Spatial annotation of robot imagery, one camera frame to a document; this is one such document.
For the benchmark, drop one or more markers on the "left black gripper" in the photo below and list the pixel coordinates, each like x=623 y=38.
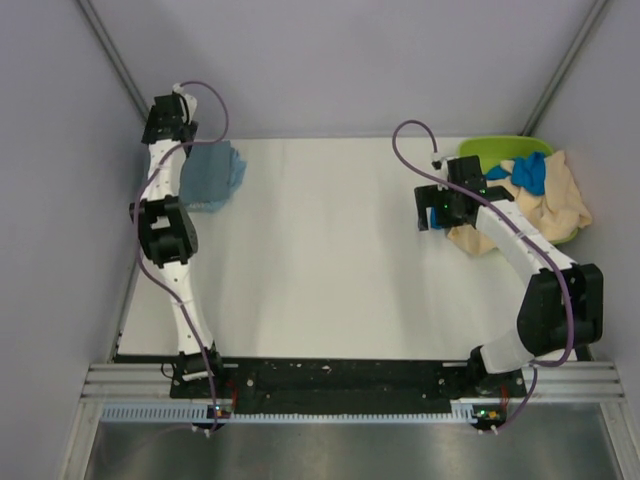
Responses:
x=150 y=124

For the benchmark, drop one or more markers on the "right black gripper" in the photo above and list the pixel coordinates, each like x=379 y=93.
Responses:
x=428 y=196

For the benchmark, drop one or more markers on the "grey-blue t shirt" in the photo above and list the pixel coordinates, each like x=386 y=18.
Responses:
x=212 y=173

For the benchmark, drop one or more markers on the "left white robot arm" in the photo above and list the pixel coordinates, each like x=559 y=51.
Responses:
x=166 y=234

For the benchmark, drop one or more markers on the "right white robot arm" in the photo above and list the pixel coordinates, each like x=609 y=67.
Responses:
x=563 y=304

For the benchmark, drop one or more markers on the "green plastic basket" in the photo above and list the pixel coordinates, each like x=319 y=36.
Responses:
x=494 y=149

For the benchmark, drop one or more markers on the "folded printed blue t shirt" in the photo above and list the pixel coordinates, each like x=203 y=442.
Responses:
x=204 y=207

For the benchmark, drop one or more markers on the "bright blue t shirt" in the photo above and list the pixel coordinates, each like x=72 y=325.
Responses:
x=528 y=174

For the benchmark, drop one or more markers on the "cream yellow t shirt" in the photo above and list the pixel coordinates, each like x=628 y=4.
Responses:
x=561 y=211

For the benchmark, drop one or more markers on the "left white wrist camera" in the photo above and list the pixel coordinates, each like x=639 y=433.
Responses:
x=188 y=102

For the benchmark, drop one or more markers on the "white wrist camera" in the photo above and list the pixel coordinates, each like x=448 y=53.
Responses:
x=188 y=102
x=439 y=163

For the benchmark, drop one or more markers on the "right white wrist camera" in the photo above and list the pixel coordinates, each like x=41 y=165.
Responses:
x=439 y=163

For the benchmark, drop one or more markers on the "left aluminium corner post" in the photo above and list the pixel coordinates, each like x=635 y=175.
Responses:
x=115 y=60

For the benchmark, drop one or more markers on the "aluminium corner post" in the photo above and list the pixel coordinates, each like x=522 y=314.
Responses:
x=115 y=60
x=595 y=16

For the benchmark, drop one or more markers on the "right aluminium corner post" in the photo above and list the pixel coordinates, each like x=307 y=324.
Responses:
x=595 y=16

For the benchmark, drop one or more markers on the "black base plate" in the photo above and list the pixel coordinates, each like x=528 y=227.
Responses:
x=358 y=387

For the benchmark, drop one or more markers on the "light blue cable duct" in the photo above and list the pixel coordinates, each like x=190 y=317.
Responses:
x=202 y=413

